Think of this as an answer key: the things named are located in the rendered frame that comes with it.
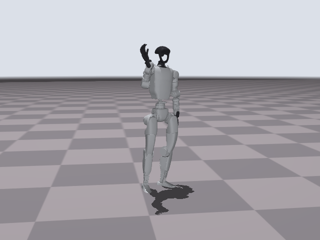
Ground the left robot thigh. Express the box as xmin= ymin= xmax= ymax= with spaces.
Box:
xmin=160 ymin=113 xmax=178 ymax=157

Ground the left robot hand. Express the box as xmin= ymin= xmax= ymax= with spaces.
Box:
xmin=175 ymin=111 xmax=180 ymax=125

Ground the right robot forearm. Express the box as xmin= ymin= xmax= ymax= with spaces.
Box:
xmin=141 ymin=61 xmax=154 ymax=86

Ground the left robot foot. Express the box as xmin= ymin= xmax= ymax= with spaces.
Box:
xmin=156 ymin=181 xmax=176 ymax=188

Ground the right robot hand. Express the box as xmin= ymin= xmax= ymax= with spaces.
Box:
xmin=140 ymin=44 xmax=152 ymax=68

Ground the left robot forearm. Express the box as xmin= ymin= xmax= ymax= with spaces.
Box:
xmin=172 ymin=96 xmax=180 ymax=116

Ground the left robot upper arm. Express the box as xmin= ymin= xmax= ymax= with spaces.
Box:
xmin=171 ymin=70 xmax=181 ymax=98

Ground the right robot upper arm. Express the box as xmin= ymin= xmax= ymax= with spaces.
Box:
xmin=141 ymin=68 xmax=155 ymax=89

